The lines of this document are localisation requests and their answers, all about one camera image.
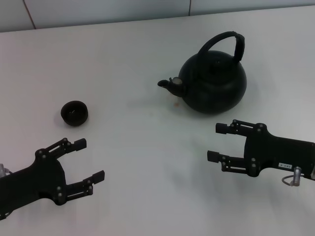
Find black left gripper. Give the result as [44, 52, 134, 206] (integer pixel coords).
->
[0, 138, 106, 214]

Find black round teapot with handle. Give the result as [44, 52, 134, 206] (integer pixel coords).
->
[157, 31, 248, 114]

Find right gripper cable with plug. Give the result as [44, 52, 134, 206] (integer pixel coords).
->
[281, 166, 303, 187]

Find gripper cable with plug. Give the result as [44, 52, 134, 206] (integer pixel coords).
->
[281, 166, 303, 187]
[0, 163, 11, 177]

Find left gripper cable with plug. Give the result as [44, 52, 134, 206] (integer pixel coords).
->
[0, 163, 11, 177]

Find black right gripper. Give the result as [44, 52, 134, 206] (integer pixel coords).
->
[207, 119, 315, 178]

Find small dark teacup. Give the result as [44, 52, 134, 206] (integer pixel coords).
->
[60, 100, 89, 127]

